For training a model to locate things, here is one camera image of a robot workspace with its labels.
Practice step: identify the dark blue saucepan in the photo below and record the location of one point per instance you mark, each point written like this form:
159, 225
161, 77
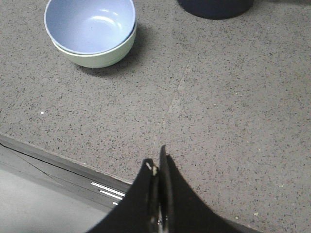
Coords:
216, 9

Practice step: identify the green bowl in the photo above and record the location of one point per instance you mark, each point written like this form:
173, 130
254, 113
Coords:
103, 59

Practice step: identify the blue bowl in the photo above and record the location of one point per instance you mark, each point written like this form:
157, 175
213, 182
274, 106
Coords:
89, 26

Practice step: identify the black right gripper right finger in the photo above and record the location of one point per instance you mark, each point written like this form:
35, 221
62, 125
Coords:
182, 209

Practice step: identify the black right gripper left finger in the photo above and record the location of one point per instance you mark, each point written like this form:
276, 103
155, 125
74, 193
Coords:
138, 212

